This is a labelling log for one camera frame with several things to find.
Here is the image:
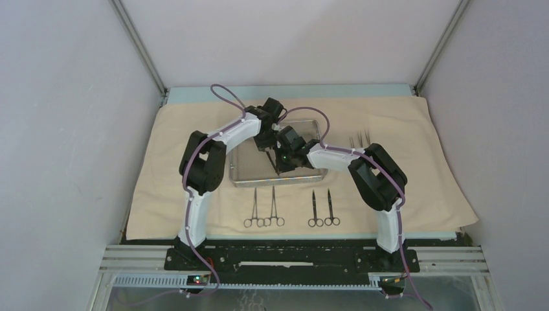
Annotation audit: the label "metal surgical instrument tray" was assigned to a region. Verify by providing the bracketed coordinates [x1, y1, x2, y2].
[229, 138, 328, 188]

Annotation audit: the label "thin metal needle tweezers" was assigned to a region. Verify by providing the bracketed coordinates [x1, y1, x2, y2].
[349, 131, 370, 148]

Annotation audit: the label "metal hemostat clamp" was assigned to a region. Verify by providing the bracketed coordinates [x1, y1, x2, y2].
[243, 188, 265, 228]
[263, 185, 286, 227]

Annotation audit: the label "metal surgical scissors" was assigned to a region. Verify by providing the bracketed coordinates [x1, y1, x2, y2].
[324, 189, 341, 226]

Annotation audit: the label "beige cloth wrap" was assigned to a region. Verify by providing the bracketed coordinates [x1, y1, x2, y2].
[126, 97, 478, 240]

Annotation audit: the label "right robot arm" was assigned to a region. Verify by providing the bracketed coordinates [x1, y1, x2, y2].
[274, 126, 407, 271]

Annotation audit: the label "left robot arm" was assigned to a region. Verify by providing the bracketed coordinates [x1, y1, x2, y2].
[178, 98, 284, 270]

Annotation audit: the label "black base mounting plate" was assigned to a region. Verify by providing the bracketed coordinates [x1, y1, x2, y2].
[164, 238, 420, 273]

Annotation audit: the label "aluminium frame rail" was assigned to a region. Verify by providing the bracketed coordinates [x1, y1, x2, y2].
[99, 246, 489, 290]

